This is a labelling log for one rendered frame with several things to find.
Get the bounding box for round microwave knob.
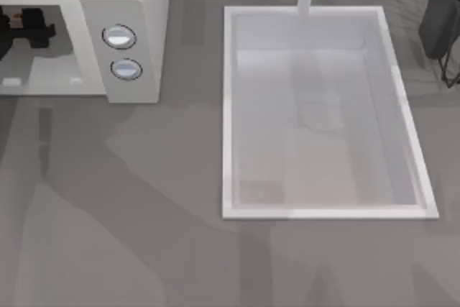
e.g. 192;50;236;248
101;24;137;50
109;58;144;81

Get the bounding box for pale microwave oven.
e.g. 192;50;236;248
0;0;170;104

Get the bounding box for white sink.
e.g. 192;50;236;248
221;5;441;221

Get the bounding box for black frame stand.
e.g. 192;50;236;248
418;0;460;89

